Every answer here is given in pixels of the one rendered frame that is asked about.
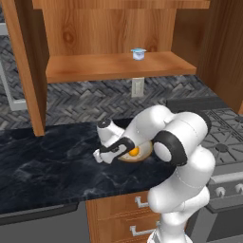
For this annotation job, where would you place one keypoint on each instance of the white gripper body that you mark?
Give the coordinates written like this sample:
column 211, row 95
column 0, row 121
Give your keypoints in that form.
column 103, row 157

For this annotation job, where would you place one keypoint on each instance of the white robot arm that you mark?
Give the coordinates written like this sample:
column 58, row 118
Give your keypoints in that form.
column 186, row 177

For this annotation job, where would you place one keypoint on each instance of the tan shallow bowl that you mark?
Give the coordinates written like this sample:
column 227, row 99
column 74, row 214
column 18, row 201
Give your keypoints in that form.
column 144, row 154

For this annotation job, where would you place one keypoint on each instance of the wooden cabinet door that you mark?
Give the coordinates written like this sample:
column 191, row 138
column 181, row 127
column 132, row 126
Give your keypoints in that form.
column 223, row 47
column 27, row 63

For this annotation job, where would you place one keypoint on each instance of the orange fruit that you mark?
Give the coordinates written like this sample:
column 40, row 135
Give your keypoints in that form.
column 134, row 152

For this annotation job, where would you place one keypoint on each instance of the wooden drawer front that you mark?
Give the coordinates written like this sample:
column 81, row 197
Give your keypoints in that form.
column 117, row 231
column 117, row 207

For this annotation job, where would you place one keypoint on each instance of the grey dishwasher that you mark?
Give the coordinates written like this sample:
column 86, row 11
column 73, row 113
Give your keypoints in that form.
column 41, row 224

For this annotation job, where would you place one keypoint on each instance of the white yogurt cup blue lid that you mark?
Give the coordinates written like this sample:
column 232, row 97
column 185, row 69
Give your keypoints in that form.
column 138, row 54

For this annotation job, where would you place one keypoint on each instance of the silver oven knob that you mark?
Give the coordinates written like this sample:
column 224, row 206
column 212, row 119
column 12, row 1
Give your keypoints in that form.
column 220, row 191
column 239, row 189

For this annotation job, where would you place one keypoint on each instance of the black gas hob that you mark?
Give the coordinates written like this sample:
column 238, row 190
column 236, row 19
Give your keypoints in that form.
column 226, row 136

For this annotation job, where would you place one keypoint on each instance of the grey oven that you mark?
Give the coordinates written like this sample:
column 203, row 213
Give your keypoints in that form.
column 226, row 218

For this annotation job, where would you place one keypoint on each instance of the white wall outlet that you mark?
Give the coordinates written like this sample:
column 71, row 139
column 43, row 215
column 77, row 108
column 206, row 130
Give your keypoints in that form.
column 138, row 86

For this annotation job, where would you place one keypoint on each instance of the grey window frame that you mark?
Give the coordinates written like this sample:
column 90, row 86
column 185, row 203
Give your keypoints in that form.
column 9, row 91

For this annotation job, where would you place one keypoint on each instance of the open wooden wall cabinet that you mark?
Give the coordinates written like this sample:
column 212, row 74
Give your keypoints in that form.
column 110, row 34

